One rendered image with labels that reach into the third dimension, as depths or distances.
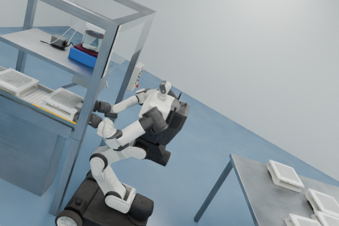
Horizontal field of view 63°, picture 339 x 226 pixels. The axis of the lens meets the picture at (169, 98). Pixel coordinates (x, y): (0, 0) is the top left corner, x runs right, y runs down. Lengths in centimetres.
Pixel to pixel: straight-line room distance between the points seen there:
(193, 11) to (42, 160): 385
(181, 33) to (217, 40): 69
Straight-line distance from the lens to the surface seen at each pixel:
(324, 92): 521
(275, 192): 244
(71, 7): 174
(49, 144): 229
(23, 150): 245
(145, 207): 236
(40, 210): 257
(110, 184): 231
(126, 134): 168
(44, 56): 189
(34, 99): 227
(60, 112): 207
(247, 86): 522
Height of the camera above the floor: 199
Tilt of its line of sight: 23 degrees down
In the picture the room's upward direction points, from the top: 24 degrees clockwise
